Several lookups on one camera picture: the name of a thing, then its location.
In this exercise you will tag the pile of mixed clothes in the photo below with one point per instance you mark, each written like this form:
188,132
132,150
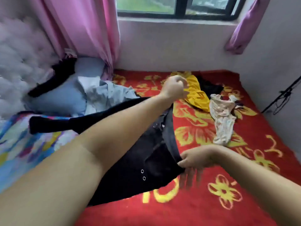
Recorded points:
103,91

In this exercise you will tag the person's left forearm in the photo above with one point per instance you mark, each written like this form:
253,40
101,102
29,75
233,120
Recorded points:
80,171

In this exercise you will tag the wide pink curtain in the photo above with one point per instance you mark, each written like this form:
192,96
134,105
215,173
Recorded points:
80,25

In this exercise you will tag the red and yellow blanket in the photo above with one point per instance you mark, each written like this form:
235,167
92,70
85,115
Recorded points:
254,153

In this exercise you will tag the black wide leg trousers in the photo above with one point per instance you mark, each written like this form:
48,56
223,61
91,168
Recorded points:
146,162

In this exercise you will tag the person's right forearm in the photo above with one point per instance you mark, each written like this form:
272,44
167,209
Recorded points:
263,186

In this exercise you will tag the white tufted headboard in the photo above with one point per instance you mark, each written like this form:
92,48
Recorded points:
19,63

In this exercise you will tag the person's left hand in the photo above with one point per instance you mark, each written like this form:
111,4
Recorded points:
174,88

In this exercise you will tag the person's right hand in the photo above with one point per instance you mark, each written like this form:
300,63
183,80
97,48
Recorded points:
200,157

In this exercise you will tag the pale blue pillow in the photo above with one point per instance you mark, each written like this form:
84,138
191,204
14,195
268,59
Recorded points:
61,96

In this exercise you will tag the dark framed window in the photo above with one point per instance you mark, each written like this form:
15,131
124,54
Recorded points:
178,7

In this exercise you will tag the blue patterned pillow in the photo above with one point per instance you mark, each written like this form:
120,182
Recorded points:
23,148

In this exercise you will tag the narrow pink curtain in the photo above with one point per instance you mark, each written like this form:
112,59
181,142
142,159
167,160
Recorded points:
247,25

